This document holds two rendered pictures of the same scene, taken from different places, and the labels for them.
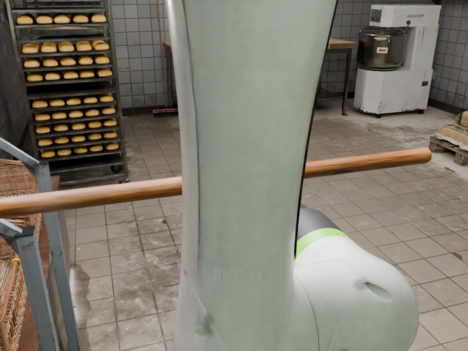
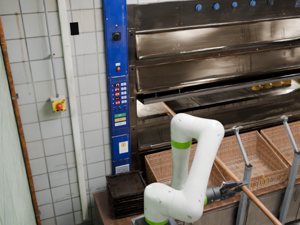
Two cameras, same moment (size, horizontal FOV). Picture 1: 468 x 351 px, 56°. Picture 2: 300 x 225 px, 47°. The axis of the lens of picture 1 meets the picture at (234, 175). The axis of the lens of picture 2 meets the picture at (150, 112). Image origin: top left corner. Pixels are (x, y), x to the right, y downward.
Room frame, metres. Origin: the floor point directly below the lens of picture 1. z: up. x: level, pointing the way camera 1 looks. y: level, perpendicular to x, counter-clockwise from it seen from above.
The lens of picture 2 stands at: (0.03, -1.62, 2.55)
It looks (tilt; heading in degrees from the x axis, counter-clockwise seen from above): 28 degrees down; 86
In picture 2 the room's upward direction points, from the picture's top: straight up
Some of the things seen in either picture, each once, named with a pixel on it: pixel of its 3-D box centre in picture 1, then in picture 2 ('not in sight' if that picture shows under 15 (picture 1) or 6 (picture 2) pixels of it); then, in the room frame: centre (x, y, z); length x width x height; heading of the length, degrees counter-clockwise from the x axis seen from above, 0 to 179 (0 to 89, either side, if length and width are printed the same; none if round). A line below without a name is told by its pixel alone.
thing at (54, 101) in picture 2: not in sight; (58, 103); (-0.48, 0.63, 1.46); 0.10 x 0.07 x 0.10; 18
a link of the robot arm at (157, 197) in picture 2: not in sight; (159, 203); (0.16, -0.31, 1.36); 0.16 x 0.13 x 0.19; 152
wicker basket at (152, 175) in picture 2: not in sight; (185, 177); (0.47, 0.69, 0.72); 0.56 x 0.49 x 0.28; 19
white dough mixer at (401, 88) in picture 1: (391, 60); not in sight; (5.65, -1.97, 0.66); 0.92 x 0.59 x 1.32; 108
